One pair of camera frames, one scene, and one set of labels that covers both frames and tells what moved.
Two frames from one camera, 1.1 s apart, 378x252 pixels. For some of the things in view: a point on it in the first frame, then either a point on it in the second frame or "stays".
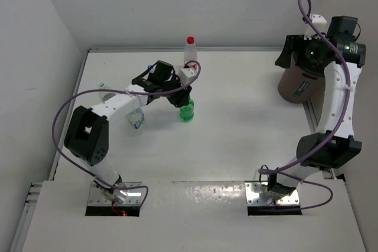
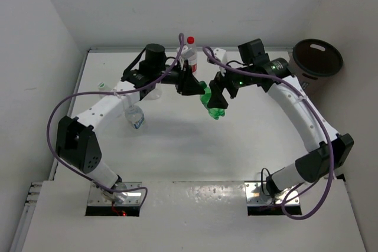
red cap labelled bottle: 190,53 stays
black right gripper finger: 284,58 → 216,98
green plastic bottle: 186,113 → 215,113
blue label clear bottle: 137,117 stays
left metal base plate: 132,196 stays
